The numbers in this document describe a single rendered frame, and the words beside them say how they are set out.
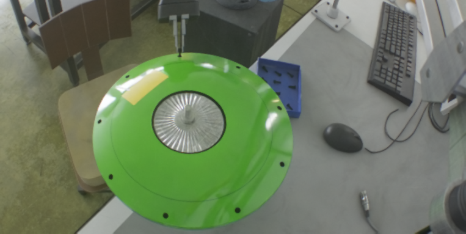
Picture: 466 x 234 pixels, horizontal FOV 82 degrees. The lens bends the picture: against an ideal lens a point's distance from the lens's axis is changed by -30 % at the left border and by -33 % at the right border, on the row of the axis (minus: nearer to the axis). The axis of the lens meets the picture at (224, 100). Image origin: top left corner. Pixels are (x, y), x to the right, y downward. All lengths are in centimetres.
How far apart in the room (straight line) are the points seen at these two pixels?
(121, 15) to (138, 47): 103
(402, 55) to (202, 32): 62
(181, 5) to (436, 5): 46
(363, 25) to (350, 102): 33
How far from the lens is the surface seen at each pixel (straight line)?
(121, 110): 56
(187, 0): 65
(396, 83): 95
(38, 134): 197
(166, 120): 53
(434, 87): 29
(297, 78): 84
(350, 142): 76
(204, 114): 54
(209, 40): 112
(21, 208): 183
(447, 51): 28
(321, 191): 71
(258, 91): 59
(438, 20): 36
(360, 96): 88
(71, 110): 117
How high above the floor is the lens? 154
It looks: 54 degrees down
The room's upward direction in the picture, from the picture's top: 8 degrees clockwise
